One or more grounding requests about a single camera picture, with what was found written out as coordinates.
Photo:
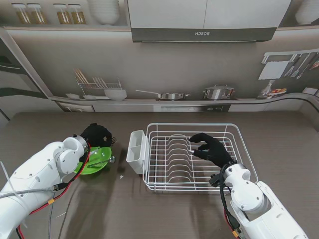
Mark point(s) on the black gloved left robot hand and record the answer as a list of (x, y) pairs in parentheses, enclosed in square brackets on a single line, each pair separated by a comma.
[(96, 135)]

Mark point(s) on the white plastic utensil holder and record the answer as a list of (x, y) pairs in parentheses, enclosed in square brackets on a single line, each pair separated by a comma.
[(135, 156)]

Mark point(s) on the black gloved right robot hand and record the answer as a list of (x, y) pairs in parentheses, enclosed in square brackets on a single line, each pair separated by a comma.
[(219, 152)]

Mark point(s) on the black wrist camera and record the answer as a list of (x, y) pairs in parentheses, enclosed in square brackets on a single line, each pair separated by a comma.
[(214, 180)]

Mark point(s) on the printed kitchen backdrop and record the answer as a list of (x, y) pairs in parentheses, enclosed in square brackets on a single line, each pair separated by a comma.
[(174, 69)]

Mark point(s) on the white zip tie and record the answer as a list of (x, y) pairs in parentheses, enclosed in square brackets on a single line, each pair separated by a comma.
[(5, 173)]

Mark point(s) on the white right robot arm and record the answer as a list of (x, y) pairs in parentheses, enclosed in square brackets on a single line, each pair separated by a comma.
[(246, 196)]

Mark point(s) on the green plastic plate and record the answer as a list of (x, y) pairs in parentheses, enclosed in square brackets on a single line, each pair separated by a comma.
[(101, 155)]

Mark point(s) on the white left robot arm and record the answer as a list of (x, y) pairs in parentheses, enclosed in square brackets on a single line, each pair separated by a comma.
[(37, 179)]

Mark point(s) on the metal fork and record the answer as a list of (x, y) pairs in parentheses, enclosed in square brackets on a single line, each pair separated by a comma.
[(113, 141)]

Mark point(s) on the metal spoon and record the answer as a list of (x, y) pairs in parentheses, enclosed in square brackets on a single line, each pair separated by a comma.
[(112, 159)]

